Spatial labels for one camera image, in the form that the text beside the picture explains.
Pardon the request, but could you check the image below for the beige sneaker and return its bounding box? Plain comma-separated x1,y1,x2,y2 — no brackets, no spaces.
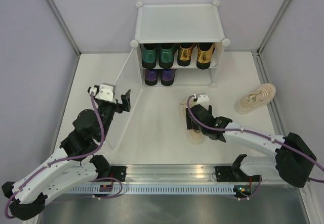
234,83,276,114
179,97,205,145

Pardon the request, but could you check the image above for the white cabinet door panel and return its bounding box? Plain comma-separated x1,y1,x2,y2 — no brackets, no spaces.
106,49,142,149

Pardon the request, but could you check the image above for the purple loafer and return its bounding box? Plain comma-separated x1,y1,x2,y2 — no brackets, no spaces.
160,69,176,86
144,69,158,86

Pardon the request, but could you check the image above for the beige sneaker front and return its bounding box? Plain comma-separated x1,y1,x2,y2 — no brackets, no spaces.
234,83,276,114

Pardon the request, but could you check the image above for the green loafer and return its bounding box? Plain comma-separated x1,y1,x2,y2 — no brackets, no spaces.
159,43,177,69
140,43,158,69

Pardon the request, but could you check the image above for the gold pointed shoe front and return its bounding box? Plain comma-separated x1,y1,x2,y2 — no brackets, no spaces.
196,42,216,70

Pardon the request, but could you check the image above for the gold pointed shoe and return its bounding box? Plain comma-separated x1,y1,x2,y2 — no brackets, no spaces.
196,42,216,70
177,42,196,67

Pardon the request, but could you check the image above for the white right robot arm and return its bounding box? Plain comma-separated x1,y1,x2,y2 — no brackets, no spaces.
186,104,317,188

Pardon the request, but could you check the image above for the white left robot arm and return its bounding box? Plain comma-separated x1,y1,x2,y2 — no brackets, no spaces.
2,87,131,220

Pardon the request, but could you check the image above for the white plastic shoe cabinet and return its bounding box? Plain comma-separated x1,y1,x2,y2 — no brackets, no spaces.
131,0,230,88

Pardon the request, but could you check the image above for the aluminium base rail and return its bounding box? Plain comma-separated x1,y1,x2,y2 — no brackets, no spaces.
34,163,311,184

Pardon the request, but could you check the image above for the white slotted cable duct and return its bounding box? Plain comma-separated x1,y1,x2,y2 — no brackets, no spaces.
68,184,235,195

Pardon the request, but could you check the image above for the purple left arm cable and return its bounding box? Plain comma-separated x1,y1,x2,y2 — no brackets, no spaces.
5,95,106,219

